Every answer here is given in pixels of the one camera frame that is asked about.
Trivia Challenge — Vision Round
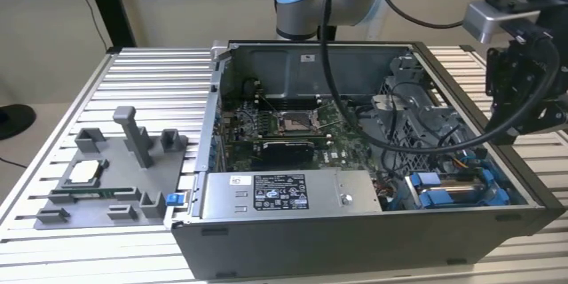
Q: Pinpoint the grey perforated drive cage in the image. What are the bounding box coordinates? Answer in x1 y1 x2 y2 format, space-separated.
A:
358 55 489 178

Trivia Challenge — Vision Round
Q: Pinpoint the hard disk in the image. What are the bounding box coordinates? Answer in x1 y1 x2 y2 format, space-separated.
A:
410 169 494 195

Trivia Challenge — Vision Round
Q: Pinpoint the green RAM stick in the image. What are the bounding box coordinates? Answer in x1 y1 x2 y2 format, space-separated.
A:
50 188 137 198

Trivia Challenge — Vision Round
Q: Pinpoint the black graphics card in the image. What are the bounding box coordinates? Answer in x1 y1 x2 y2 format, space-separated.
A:
254 140 317 170

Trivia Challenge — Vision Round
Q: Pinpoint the green motherboard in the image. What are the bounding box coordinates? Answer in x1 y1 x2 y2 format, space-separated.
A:
221 96 386 172

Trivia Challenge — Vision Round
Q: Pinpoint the thin black wall cable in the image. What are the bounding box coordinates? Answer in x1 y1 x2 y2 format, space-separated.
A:
70 0 111 53

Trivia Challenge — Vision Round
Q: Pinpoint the locking lever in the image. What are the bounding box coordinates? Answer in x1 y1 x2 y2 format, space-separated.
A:
318 112 346 129

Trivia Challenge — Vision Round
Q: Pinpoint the silver CPU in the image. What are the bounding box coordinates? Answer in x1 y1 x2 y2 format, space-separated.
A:
65 160 103 184

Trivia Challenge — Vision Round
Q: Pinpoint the black round stand base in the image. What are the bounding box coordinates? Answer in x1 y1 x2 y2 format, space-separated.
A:
0 104 35 141

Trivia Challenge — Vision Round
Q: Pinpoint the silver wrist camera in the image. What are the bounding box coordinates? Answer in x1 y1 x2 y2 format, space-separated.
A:
462 0 541 45

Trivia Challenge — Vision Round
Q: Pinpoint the thin black floor cable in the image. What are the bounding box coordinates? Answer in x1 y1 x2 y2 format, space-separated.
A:
0 156 27 168

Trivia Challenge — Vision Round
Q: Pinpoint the thin black disk wire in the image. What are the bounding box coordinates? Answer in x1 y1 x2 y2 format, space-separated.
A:
381 80 486 174

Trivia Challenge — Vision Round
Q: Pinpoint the silver cage bracket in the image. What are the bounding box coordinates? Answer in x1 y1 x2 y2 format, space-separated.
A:
370 94 402 112

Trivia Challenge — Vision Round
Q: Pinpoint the CPU socket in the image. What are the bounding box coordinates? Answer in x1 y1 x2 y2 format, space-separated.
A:
274 110 321 132

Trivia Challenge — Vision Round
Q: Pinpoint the blue disk carrier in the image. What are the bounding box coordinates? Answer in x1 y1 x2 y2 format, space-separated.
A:
418 190 509 209

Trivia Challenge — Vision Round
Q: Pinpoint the coloured disk power wire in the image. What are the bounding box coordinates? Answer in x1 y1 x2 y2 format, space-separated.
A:
451 152 473 174

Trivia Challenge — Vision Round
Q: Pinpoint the silver power supply unit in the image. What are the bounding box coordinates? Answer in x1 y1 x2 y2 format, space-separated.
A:
198 170 383 217

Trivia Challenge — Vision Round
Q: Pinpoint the red black wire bundle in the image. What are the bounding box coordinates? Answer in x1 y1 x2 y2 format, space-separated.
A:
373 170 402 204

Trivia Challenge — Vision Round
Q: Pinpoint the grey parts rack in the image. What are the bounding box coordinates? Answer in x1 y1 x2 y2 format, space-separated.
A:
33 106 189 231

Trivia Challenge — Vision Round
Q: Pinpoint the grey open PC case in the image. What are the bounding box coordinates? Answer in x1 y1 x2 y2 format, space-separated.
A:
162 39 566 280

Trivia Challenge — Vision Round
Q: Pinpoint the black frame post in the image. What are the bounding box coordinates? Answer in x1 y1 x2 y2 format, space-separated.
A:
81 0 137 49

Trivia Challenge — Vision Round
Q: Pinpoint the long black arm cable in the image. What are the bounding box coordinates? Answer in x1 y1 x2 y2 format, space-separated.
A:
317 0 561 154

